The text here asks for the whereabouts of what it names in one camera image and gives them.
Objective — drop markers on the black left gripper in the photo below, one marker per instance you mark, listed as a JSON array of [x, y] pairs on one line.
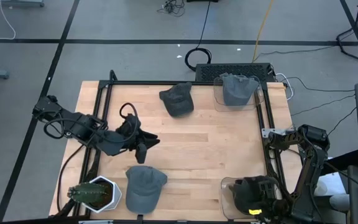
[[132, 133]]

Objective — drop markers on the black perforated computer case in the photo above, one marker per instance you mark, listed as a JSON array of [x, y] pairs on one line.
[[232, 71]]

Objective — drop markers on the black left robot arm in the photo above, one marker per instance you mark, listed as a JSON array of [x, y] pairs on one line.
[[82, 127]]

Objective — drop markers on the clear plastic tray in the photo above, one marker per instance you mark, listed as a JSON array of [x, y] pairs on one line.
[[219, 105], [227, 207]]

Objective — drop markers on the dark charcoal baseball cap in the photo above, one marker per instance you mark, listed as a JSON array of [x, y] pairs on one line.
[[176, 99], [244, 191]]

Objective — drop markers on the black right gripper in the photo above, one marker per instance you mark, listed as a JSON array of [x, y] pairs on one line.
[[272, 196]]

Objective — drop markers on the black aluminium table frame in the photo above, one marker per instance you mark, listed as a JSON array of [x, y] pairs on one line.
[[135, 82]]

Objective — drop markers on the white hexagonal plant pot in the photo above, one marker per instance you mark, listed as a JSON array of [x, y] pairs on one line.
[[115, 196]]

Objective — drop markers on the yellow label tag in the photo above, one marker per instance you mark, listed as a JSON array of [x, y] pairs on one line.
[[255, 211]]

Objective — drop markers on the grey-blue baseball cap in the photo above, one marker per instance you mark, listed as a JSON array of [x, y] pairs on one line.
[[145, 189], [238, 90]]

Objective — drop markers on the silver metal mounting plate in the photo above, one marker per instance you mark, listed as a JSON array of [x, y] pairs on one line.
[[269, 132]]

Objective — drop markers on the green cactus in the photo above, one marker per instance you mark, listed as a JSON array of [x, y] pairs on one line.
[[87, 193]]

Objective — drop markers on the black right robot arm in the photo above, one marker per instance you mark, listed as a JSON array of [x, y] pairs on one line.
[[311, 168]]

